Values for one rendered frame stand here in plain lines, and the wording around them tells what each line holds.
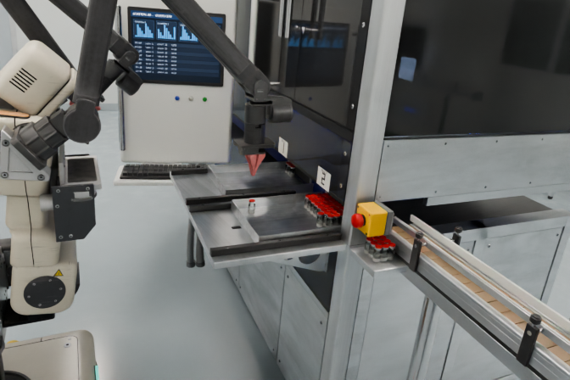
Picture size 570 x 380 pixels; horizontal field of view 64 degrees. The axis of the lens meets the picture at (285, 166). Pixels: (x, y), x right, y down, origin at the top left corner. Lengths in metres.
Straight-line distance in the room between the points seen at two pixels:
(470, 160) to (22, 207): 1.29
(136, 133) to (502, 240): 1.55
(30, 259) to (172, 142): 0.94
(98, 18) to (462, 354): 1.69
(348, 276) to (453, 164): 0.47
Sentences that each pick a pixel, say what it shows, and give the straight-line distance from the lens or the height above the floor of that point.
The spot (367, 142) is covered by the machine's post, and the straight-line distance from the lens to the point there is 1.26.
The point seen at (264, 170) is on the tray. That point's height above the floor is 0.88.
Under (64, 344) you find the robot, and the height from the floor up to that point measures 0.28.
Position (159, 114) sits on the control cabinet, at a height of 1.03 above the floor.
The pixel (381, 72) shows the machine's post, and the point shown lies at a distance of 1.23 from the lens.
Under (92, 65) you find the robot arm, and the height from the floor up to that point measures 1.37.
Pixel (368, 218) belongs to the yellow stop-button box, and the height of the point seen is 1.01.
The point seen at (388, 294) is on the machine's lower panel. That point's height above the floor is 0.68.
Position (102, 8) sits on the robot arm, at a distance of 1.11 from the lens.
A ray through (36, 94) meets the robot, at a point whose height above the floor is 1.28.
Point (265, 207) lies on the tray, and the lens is 1.55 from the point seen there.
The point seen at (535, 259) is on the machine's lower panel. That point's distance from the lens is 2.00.
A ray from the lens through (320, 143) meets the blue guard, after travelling 1.47.
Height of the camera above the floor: 1.52
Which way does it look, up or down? 19 degrees down
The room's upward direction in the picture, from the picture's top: 5 degrees clockwise
